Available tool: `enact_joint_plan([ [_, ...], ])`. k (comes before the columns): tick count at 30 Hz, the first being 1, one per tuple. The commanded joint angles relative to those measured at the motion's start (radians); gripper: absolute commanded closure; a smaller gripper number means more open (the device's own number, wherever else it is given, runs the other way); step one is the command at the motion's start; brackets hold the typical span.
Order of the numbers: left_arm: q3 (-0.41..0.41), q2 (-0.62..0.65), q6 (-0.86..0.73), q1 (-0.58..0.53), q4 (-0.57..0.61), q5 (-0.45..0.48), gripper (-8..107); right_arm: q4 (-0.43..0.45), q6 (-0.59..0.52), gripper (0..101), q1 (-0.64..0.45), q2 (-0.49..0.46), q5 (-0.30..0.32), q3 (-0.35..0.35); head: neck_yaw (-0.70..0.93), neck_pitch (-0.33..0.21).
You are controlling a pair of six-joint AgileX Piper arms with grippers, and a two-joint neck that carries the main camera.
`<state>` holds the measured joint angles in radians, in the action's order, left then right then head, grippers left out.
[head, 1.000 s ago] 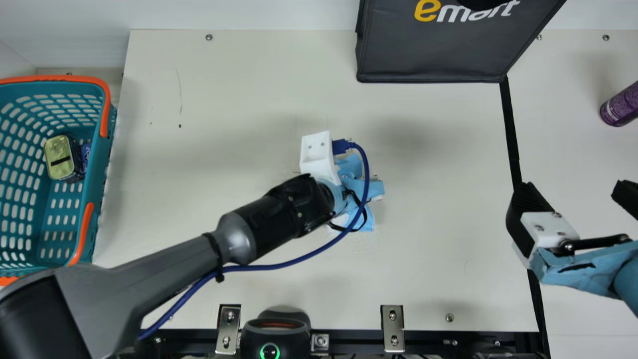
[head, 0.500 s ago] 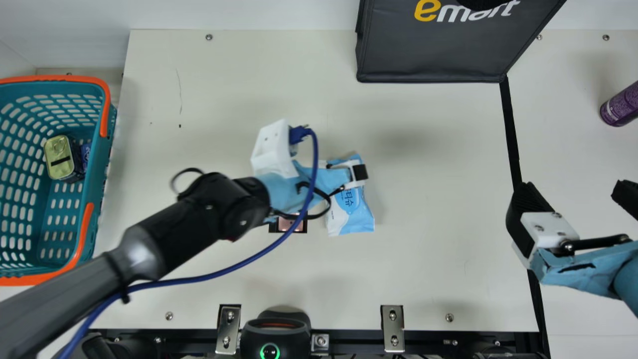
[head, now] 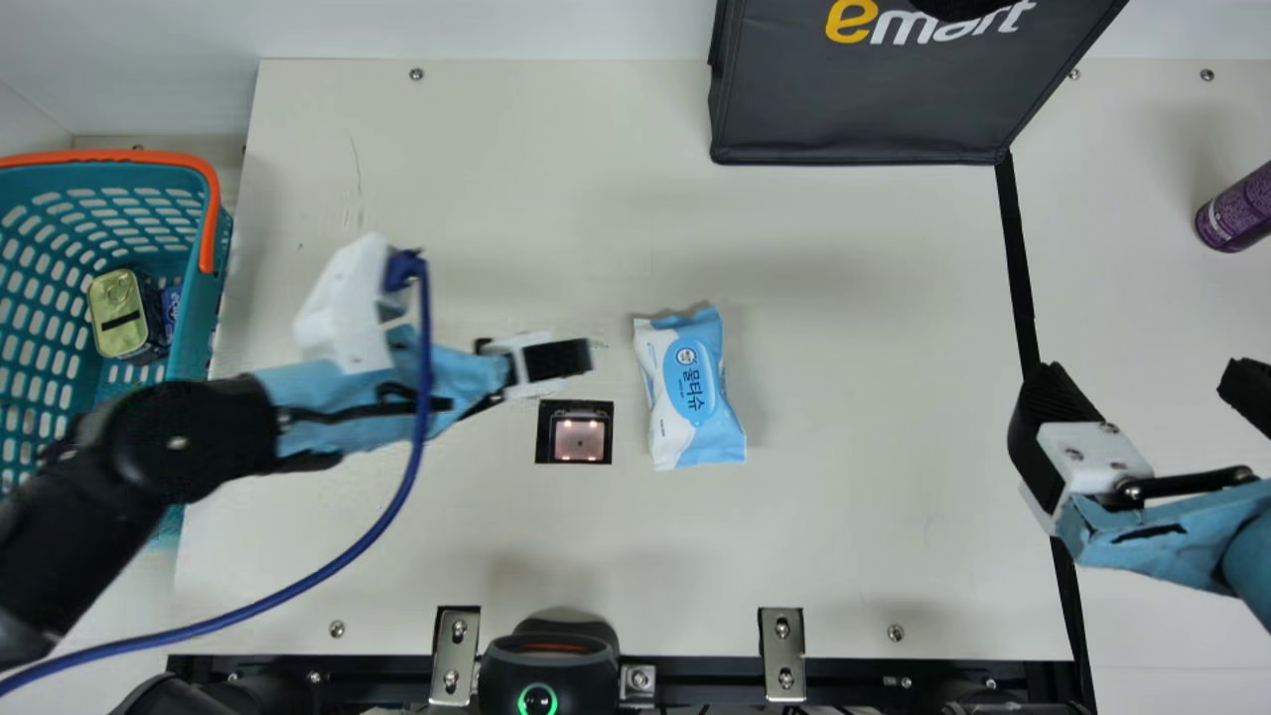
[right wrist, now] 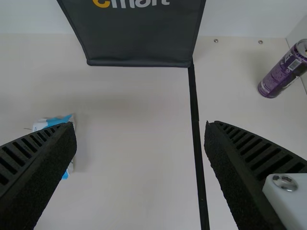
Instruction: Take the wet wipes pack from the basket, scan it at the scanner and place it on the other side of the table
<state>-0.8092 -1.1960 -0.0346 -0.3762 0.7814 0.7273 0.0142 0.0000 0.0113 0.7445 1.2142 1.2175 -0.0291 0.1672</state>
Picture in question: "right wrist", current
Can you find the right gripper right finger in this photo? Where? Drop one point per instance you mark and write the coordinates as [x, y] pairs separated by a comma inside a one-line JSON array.
[[239, 167]]

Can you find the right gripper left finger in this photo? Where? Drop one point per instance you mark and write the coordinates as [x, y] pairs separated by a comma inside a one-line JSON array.
[[40, 167]]

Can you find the white blue wet wipes pack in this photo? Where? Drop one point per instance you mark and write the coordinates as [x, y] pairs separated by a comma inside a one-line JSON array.
[[52, 121]]

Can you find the black strip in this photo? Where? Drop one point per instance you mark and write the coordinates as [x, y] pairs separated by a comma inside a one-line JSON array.
[[196, 143]]

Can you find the purple can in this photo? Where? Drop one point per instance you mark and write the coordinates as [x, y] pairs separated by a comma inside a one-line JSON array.
[[280, 72]]

